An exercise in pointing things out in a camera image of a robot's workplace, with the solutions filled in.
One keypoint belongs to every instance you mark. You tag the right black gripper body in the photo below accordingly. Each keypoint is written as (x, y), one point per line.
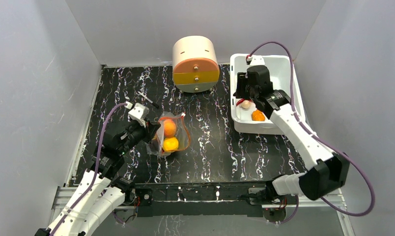
(242, 86)

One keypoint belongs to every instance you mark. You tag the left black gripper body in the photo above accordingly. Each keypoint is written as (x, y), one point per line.
(136, 133)

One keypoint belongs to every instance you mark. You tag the yellow lemon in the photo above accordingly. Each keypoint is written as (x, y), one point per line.
(170, 144)

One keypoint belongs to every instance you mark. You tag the orange peach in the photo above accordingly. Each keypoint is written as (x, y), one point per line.
(170, 128)

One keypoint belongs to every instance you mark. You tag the clear zip bag orange zipper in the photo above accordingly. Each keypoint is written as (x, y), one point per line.
(182, 134)

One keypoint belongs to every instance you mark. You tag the dark purple plum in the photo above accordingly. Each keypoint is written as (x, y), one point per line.
(155, 146)

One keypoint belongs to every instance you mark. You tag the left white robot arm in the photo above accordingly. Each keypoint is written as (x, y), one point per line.
(101, 191)

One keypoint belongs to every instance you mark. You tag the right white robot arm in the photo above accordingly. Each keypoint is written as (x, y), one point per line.
(326, 170)

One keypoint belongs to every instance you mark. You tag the red chili pepper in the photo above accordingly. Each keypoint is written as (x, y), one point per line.
(239, 102)

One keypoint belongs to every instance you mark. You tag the garlic bulb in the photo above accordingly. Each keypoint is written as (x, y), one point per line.
(246, 104)

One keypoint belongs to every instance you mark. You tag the small orange pepper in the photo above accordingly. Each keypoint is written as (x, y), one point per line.
(258, 115)

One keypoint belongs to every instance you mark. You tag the black pen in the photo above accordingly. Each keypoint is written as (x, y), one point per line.
(148, 99)

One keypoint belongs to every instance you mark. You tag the round three-drawer cabinet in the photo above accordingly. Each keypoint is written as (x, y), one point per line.
(195, 66)

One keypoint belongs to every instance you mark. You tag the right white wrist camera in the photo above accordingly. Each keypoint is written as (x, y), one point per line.
(255, 60)

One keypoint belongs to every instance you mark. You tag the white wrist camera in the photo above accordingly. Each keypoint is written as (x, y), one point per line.
(255, 60)
(137, 112)

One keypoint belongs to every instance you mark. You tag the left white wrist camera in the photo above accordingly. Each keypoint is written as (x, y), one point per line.
(137, 112)

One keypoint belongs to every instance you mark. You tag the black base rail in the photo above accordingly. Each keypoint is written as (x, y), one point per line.
(250, 198)

